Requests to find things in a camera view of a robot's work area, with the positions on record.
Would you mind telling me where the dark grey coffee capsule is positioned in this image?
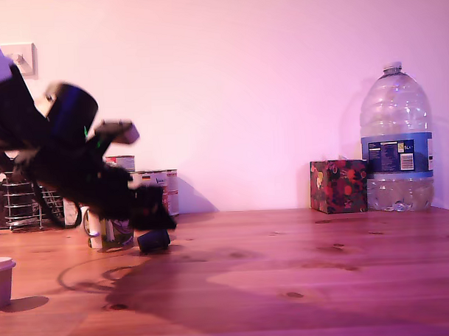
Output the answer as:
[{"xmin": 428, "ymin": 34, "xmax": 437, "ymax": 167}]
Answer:
[{"xmin": 136, "ymin": 228, "xmax": 172, "ymax": 255}]

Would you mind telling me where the white coffee capsule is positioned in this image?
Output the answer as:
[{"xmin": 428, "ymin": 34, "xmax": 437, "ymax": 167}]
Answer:
[{"xmin": 0, "ymin": 256, "xmax": 18, "ymax": 310}]

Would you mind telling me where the large can with red label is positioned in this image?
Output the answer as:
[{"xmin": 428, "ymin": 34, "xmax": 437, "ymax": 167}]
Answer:
[{"xmin": 167, "ymin": 169, "xmax": 181, "ymax": 217}]

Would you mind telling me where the white mug with garden print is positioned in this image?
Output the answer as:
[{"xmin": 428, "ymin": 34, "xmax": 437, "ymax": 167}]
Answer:
[{"xmin": 80, "ymin": 203, "xmax": 136, "ymax": 253}]

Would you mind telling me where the small can with orange label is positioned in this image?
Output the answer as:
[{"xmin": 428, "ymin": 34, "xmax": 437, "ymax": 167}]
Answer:
[{"xmin": 105, "ymin": 155, "xmax": 136, "ymax": 174}]

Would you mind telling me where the floral tissue box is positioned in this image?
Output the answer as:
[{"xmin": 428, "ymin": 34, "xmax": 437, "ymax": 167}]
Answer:
[{"xmin": 308, "ymin": 158, "xmax": 370, "ymax": 216}]

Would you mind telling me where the large clear water bottle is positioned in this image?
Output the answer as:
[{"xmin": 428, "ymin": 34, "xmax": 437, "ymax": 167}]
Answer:
[{"xmin": 358, "ymin": 60, "xmax": 436, "ymax": 214}]

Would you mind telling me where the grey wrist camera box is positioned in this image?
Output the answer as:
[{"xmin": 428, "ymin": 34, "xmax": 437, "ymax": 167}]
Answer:
[{"xmin": 93, "ymin": 119, "xmax": 141, "ymax": 147}]

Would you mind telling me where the metal wire utensil rack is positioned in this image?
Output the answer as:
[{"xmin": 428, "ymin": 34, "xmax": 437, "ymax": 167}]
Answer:
[{"xmin": 2, "ymin": 179, "xmax": 67, "ymax": 232}]

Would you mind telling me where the white wall switch plate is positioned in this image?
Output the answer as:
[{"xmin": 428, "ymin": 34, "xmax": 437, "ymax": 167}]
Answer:
[{"xmin": 0, "ymin": 42, "xmax": 38, "ymax": 79}]

